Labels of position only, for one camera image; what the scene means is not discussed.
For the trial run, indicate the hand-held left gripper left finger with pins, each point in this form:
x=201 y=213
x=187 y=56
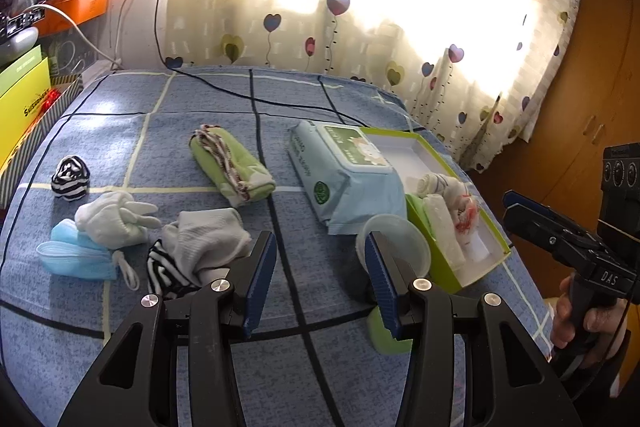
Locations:
x=260 y=279

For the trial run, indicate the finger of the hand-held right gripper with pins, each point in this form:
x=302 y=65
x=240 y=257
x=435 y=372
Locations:
x=530 y=229
x=537 y=209

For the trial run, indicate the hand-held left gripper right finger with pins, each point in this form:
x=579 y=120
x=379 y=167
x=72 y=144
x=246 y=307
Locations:
x=380 y=289

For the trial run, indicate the yellow-green box with white inside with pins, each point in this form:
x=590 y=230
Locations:
x=430 y=267

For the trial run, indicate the grey white socks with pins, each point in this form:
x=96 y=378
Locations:
x=205 y=237

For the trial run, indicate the clear packet with orange print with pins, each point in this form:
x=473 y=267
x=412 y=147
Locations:
x=462 y=212

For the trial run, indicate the white towel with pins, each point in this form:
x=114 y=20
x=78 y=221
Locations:
x=442 y=227

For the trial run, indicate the black white striped sock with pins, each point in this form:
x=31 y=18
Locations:
x=165 y=274

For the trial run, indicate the green towel red trim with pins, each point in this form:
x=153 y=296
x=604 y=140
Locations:
x=235 y=162

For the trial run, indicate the white baby mitten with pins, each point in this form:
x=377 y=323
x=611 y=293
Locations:
x=107 y=219

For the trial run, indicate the blue face mask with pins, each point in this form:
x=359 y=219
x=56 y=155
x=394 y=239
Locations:
x=75 y=254

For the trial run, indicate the black white striped sock ball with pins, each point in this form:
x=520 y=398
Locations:
x=70 y=179

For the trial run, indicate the person's right hand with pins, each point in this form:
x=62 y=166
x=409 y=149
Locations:
x=562 y=322

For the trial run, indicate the green plastic jar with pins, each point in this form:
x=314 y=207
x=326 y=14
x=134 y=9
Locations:
x=390 y=337

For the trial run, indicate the dark jar with clear lid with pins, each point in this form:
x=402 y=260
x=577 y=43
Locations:
x=400 y=242

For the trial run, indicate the pale blue wet wipes pack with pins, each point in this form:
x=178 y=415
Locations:
x=345 y=177

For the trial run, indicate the wooden wardrobe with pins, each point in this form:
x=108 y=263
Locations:
x=590 y=97

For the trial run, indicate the blue plaid bed sheet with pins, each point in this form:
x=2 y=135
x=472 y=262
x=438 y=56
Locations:
x=200 y=107

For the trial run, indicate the cream curtain with heart print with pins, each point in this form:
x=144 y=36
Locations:
x=400 y=7

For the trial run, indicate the striped cardboard tray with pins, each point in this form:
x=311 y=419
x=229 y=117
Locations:
x=60 y=102

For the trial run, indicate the red foil wrapper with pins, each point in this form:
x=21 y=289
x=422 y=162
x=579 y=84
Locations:
x=51 y=99

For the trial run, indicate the clear plastic container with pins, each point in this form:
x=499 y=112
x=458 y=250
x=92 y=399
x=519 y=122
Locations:
x=82 y=54

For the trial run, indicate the yellow flat box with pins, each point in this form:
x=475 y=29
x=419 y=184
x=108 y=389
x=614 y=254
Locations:
x=20 y=122

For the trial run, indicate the pale green flat box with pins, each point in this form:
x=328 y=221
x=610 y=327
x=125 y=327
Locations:
x=20 y=69

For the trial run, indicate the orange shelf box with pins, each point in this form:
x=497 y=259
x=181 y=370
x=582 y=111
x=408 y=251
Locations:
x=75 y=9

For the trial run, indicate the grey oval case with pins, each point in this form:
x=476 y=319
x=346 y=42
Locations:
x=17 y=44

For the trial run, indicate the black electronic device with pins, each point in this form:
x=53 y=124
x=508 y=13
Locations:
x=20 y=21

